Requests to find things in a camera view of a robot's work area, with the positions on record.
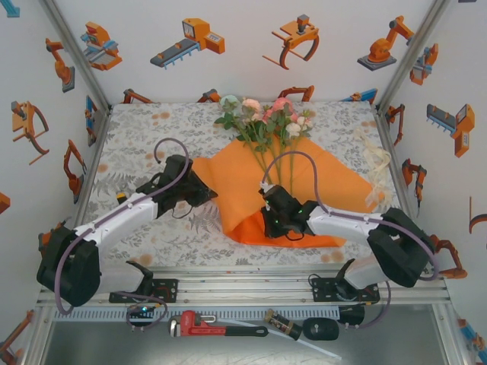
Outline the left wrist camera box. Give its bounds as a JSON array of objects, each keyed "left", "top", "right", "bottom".
[{"left": 164, "top": 154, "right": 190, "bottom": 178}]

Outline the black oval plastic object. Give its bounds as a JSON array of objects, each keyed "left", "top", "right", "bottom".
[{"left": 303, "top": 317, "right": 340, "bottom": 342}]

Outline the aluminium rail deck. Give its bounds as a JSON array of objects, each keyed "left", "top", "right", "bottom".
[{"left": 36, "top": 265, "right": 454, "bottom": 309}]

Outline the peach fake flower spray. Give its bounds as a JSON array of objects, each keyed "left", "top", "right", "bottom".
[{"left": 239, "top": 97, "right": 267, "bottom": 153}]

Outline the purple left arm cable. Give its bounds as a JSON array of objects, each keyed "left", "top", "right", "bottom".
[{"left": 55, "top": 137, "right": 190, "bottom": 334}]

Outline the grey slotted cable duct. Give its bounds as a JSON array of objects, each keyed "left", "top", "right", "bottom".
[{"left": 51, "top": 306, "right": 342, "bottom": 322}]

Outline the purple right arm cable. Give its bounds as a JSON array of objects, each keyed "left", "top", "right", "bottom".
[{"left": 264, "top": 151, "right": 441, "bottom": 331}]

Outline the aluminium frame post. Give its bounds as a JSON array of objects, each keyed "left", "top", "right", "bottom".
[
  {"left": 431, "top": 303, "right": 471, "bottom": 365},
  {"left": 37, "top": 0, "right": 114, "bottom": 112},
  {"left": 374, "top": 0, "right": 454, "bottom": 114},
  {"left": 21, "top": 306, "right": 54, "bottom": 365}
]

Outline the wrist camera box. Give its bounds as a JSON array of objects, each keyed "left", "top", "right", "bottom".
[
  {"left": 164, "top": 154, "right": 190, "bottom": 178},
  {"left": 261, "top": 185, "right": 293, "bottom": 209}
]

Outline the orange wrapping paper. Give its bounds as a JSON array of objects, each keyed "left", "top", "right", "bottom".
[{"left": 192, "top": 139, "right": 384, "bottom": 250}]

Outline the brass and black cylinder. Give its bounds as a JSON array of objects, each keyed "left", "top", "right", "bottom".
[{"left": 265, "top": 308, "right": 304, "bottom": 341}]

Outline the aluminium side rail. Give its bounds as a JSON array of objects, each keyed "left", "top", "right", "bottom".
[
  {"left": 373, "top": 103, "right": 434, "bottom": 275},
  {"left": 70, "top": 104, "right": 114, "bottom": 233}
]

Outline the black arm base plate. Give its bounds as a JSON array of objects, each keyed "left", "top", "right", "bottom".
[
  {"left": 109, "top": 278, "right": 180, "bottom": 304},
  {"left": 311, "top": 277, "right": 380, "bottom": 305}
]

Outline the floral print tablecloth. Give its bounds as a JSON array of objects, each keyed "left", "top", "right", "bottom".
[{"left": 71, "top": 101, "right": 414, "bottom": 269}]

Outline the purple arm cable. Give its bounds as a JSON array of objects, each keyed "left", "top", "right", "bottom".
[
  {"left": 264, "top": 151, "right": 441, "bottom": 331},
  {"left": 55, "top": 137, "right": 190, "bottom": 334}
]

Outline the white plastic strip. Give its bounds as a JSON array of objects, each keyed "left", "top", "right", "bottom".
[{"left": 266, "top": 327, "right": 342, "bottom": 360}]

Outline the red pipe wrench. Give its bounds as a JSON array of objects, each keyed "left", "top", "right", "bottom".
[{"left": 167, "top": 309, "right": 269, "bottom": 338}]

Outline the cream ribbon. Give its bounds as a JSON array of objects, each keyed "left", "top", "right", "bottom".
[{"left": 353, "top": 127, "right": 393, "bottom": 210}]

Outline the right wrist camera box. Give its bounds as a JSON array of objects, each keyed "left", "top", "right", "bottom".
[{"left": 261, "top": 185, "right": 293, "bottom": 209}]

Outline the small circuit board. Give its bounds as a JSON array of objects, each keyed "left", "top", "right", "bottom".
[{"left": 126, "top": 303, "right": 157, "bottom": 324}]

